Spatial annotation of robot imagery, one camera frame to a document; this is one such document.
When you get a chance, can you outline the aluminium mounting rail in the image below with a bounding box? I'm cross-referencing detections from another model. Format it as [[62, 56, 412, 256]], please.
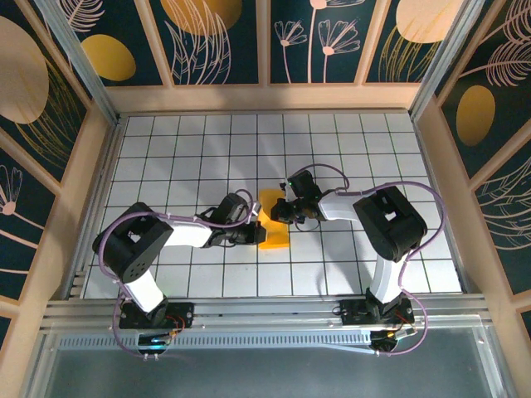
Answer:
[[41, 293, 494, 332]]

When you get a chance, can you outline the aluminium frame post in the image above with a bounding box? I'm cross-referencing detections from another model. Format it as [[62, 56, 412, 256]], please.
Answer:
[[408, 0, 487, 119], [35, 0, 122, 125]]

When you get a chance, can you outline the yellow paper sheet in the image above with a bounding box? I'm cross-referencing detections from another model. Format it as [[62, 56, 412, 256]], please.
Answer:
[[256, 187, 291, 252]]

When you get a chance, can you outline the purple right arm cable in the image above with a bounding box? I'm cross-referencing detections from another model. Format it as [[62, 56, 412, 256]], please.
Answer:
[[298, 163, 447, 357]]

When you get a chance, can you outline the slotted grey cable duct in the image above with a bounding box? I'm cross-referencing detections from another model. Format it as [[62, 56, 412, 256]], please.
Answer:
[[57, 331, 377, 352]]

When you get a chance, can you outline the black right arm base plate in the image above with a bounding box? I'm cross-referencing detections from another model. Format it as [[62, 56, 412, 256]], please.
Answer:
[[339, 298, 416, 328]]

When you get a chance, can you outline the grey metal sheet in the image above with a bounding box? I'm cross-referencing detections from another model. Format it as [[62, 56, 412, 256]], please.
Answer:
[[24, 327, 515, 398]]

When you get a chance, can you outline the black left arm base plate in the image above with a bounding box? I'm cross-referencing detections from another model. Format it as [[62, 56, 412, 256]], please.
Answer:
[[119, 301, 196, 330]]

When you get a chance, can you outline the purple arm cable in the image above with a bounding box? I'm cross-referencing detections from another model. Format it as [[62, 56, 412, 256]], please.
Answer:
[[298, 163, 447, 357], [96, 188, 255, 358]]

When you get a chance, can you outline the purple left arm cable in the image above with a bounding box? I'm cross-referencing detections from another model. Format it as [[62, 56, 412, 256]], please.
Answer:
[[96, 188, 255, 358]]

